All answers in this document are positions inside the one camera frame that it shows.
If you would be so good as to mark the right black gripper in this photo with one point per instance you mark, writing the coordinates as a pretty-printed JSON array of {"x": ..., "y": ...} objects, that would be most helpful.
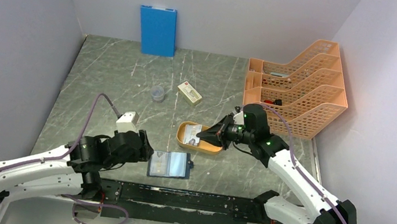
[{"x": 218, "y": 133}]

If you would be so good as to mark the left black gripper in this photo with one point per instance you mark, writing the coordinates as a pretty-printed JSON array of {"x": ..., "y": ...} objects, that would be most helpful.
[{"x": 143, "y": 153}]

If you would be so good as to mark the orange oval tray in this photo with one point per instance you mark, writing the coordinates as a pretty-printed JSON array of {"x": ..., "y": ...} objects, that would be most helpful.
[{"x": 202, "y": 147}]

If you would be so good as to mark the blue leather card holder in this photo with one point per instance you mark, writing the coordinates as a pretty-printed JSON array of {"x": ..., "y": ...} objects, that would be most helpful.
[{"x": 180, "y": 165}]

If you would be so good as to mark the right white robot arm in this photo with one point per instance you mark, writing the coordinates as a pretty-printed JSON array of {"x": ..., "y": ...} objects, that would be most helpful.
[{"x": 319, "y": 206}]

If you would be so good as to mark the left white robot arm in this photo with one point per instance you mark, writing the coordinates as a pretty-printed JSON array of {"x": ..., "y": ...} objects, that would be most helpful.
[{"x": 73, "y": 168}]

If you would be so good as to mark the stack of grey VIP cards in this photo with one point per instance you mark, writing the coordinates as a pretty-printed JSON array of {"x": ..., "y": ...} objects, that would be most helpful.
[{"x": 190, "y": 134}]

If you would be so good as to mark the small green white box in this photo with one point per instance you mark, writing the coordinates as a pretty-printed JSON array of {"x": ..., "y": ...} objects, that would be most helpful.
[{"x": 189, "y": 93}]

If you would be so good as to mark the small clear plastic cup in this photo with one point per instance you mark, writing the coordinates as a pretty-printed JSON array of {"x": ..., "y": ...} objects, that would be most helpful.
[{"x": 157, "y": 93}]

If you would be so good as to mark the red black item in organizer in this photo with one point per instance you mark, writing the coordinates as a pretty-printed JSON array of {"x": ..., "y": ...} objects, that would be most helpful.
[{"x": 277, "y": 102}]

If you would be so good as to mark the orange mesh file organizer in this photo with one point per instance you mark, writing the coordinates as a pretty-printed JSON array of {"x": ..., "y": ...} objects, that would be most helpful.
[{"x": 311, "y": 87}]

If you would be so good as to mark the blue rectangular box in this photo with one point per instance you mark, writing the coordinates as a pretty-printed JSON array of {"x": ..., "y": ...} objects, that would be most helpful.
[{"x": 158, "y": 30}]

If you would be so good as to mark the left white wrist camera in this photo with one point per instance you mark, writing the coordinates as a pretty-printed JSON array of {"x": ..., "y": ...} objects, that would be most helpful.
[{"x": 127, "y": 122}]

